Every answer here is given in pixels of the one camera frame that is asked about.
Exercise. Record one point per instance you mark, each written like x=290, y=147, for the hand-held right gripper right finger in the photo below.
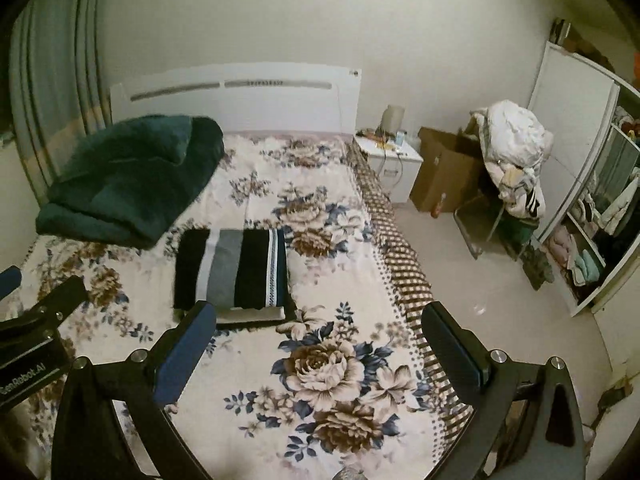
x=457, y=355

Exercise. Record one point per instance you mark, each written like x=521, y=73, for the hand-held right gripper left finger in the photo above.
x=187, y=355

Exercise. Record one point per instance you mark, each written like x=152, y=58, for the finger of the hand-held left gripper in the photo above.
x=60, y=297
x=9, y=282

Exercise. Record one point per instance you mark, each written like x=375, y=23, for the black grey striped shirt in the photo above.
x=255, y=270

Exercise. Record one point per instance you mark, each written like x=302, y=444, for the folded pastel clothes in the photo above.
x=575, y=260

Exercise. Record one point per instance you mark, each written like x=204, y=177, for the pile of white clothes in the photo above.
x=515, y=130

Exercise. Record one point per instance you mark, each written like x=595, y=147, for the dark green cloth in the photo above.
x=537, y=267

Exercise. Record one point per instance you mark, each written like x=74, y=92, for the dark green blanket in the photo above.
x=125, y=185

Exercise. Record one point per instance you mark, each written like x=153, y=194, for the floral printed bed sheet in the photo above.
x=325, y=370

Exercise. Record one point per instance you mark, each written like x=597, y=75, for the brown cardboard box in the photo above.
x=445, y=175

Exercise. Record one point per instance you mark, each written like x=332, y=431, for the white nightstand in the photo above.
x=400, y=170

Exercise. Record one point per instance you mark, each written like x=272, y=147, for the grey striped curtain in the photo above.
x=50, y=85

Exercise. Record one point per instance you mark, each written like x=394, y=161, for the grey table lamp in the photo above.
x=392, y=119

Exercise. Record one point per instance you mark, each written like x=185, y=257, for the white bed headboard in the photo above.
x=280, y=105

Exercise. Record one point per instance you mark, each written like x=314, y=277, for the white wardrobe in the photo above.
x=570, y=95

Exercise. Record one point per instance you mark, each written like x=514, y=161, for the metal frame chair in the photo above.
x=470, y=230

